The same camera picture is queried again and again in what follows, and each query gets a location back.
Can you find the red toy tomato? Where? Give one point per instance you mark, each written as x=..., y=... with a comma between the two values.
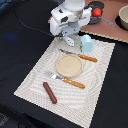
x=96, y=12

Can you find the brown toy sausage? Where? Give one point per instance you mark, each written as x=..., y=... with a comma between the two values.
x=50, y=93

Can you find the white toy fish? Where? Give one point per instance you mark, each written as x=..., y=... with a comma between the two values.
x=69, y=41

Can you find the light blue toy carton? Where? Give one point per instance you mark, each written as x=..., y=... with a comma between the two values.
x=86, y=44

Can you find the orange handled toy fork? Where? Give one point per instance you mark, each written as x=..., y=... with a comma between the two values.
x=54, y=76

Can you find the round wooden plate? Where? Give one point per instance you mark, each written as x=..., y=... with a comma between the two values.
x=69, y=66

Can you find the grey toy frying pan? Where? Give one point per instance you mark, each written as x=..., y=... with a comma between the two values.
x=94, y=20

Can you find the beige woven placemat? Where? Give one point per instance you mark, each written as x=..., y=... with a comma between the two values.
x=74, y=104

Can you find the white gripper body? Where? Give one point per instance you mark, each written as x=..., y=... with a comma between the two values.
x=64, y=21

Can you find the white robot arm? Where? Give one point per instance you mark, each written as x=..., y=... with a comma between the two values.
x=74, y=5

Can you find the orange handled toy knife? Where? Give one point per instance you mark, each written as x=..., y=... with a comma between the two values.
x=80, y=55

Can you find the black burner disc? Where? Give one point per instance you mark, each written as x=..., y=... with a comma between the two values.
x=97, y=3

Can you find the beige bowl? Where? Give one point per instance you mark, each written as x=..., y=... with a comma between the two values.
x=123, y=14

